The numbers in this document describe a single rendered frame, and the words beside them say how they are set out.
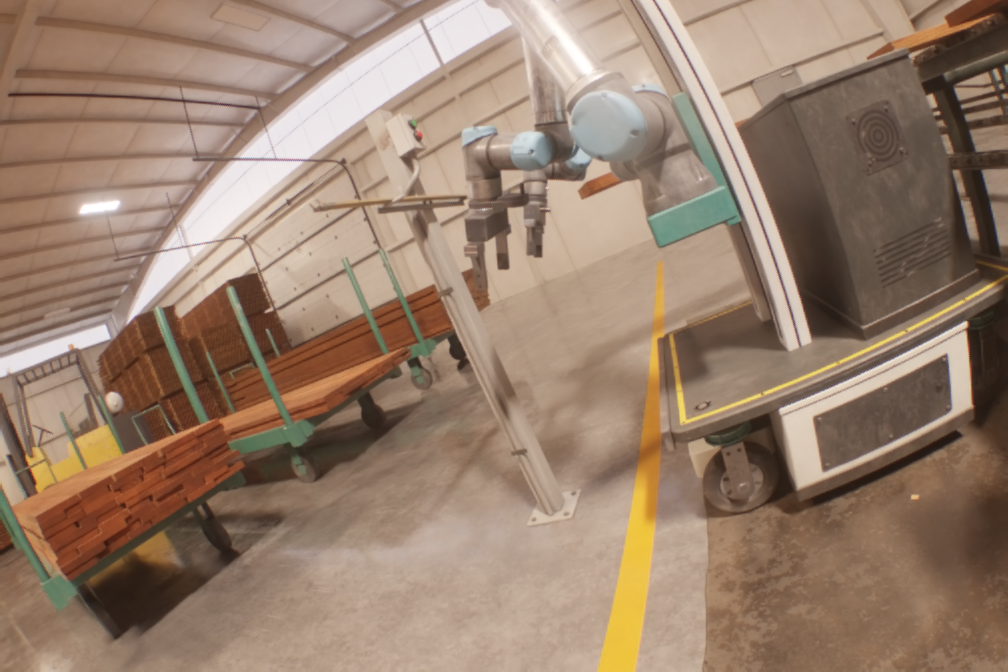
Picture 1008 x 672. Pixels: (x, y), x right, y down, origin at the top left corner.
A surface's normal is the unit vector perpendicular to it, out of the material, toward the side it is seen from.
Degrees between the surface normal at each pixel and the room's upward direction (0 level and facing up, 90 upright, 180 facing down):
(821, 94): 90
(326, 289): 90
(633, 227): 96
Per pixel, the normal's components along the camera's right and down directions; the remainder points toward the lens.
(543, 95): -0.31, 0.34
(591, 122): -0.54, 0.43
